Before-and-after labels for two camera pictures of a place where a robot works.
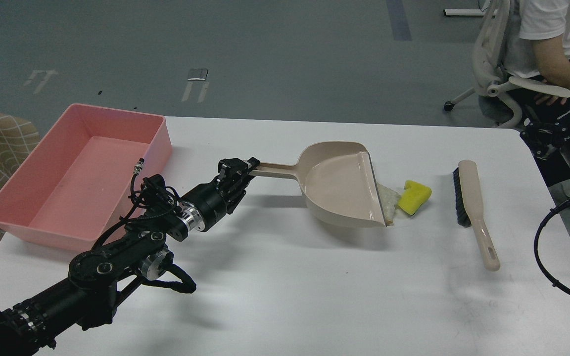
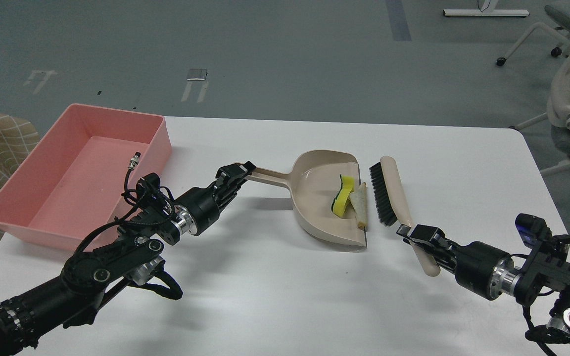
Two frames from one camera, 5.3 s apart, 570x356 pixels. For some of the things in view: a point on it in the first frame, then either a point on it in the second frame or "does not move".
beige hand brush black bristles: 469,204 → 393,206
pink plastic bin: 75,183 does not move
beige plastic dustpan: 337,179 → 313,183
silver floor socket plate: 197,74 does not move
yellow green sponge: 413,197 → 347,187
